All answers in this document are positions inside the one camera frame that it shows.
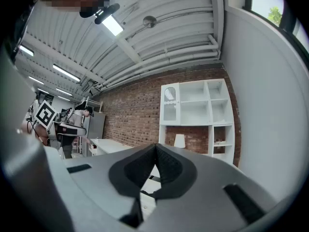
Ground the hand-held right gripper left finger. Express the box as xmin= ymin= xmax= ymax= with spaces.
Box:
xmin=44 ymin=143 xmax=158 ymax=232

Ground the metal ceiling dome fixture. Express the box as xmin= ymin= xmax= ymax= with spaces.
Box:
xmin=142 ymin=15 xmax=157 ymax=29

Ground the white metal bed frame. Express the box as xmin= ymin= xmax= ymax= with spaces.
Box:
xmin=78 ymin=96 xmax=103 ymax=114

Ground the person's left forearm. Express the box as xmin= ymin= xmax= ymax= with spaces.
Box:
xmin=21 ymin=121 xmax=50 ymax=144

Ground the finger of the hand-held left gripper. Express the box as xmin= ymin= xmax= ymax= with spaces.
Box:
xmin=56 ymin=123 xmax=87 ymax=137

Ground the white ceiling pipe run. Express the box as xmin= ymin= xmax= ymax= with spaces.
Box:
xmin=96 ymin=34 xmax=221 ymax=89

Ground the row of ceiling light panels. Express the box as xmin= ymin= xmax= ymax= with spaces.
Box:
xmin=18 ymin=14 xmax=125 ymax=102

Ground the white shade brass table lamp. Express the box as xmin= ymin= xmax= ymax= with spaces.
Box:
xmin=173 ymin=133 xmax=186 ymax=148

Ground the black head-worn camera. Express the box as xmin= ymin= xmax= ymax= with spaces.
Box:
xmin=79 ymin=3 xmax=121 ymax=25

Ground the grey cabinet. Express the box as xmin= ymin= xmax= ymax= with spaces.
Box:
xmin=83 ymin=111 xmax=107 ymax=154

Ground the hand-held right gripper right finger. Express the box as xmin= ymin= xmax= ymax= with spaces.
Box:
xmin=139 ymin=143 xmax=279 ymax=232

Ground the white cube shelf unit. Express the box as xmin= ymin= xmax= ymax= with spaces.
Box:
xmin=158 ymin=78 xmax=236 ymax=168

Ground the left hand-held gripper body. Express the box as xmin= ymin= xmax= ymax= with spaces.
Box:
xmin=33 ymin=99 xmax=64 ymax=147

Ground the plain white side table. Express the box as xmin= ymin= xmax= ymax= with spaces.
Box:
xmin=88 ymin=137 xmax=134 ymax=157

